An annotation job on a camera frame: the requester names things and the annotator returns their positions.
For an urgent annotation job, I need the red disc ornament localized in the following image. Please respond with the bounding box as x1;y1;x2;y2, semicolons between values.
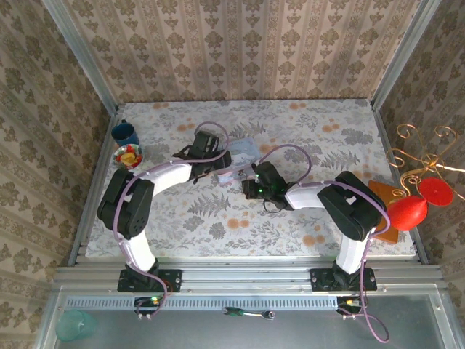
418;177;456;208

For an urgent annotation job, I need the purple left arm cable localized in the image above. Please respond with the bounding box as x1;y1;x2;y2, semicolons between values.
113;121;231;318

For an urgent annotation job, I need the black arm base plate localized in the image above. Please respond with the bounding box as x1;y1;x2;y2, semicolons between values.
309;267;378;293
116;268;183;293

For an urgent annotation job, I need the gold wire stand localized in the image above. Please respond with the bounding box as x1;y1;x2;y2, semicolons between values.
385;124;465;201

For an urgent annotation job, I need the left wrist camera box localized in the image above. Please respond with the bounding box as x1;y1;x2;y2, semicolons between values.
190;130;221;156

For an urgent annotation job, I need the dark blue mug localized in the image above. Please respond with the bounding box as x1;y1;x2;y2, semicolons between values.
110;119;141;148

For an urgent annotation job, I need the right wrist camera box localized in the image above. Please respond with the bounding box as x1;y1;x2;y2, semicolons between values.
254;161;286;190

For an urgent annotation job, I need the teal glass cup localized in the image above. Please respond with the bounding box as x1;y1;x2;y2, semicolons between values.
55;309;99;343

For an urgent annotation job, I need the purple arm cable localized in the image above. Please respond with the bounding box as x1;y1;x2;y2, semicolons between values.
113;121;231;318
259;144;392;345

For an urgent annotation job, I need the small connector board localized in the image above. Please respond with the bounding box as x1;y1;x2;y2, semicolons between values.
134;295;163;316
336;295;363;316

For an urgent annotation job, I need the aluminium mounting rail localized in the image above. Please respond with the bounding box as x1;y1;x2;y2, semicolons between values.
53;259;443;292

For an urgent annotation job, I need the slotted grey cable duct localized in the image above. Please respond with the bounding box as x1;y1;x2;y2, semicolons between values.
64;295;344;310

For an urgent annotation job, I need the floral fern print tablecloth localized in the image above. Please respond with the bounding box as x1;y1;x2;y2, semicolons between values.
86;100;417;257

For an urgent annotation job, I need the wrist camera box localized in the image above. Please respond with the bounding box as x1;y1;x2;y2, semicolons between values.
254;161;286;190
190;130;221;156

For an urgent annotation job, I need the aluminium frame post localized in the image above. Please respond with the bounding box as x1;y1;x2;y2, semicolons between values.
41;0;120;114
369;0;442;111

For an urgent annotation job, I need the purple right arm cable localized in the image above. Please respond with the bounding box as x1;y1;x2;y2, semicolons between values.
259;144;392;345

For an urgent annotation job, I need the green handled ratchet wrench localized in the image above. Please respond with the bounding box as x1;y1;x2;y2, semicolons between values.
222;306;276;321

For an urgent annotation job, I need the pale blue zip pouch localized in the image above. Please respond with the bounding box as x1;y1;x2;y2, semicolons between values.
217;137;262;187

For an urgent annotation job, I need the brown wooden board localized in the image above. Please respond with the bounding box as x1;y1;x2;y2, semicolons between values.
365;180;401;245

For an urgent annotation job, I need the colourful bowl with toy fruit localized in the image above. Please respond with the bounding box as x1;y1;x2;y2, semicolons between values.
113;143;144;171

